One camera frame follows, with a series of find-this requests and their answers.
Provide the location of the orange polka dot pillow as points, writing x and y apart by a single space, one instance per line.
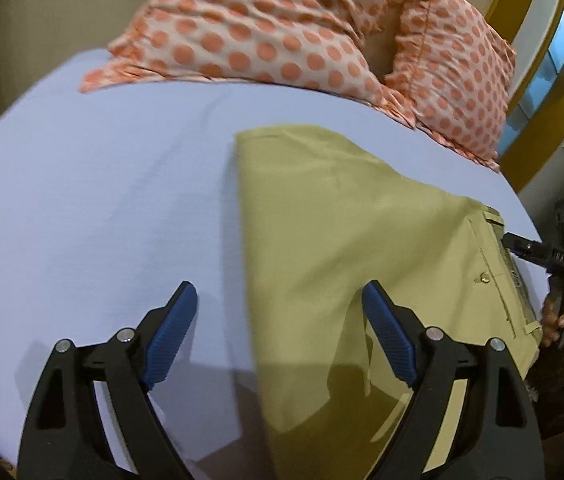
457 70
262 25

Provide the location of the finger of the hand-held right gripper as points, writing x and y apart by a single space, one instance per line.
529 249

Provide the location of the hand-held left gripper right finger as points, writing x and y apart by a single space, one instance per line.
387 330

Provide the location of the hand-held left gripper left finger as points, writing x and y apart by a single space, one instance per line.
174 327

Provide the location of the khaki pants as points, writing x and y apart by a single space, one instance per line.
342 260

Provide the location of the yellow window frame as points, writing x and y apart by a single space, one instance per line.
527 85

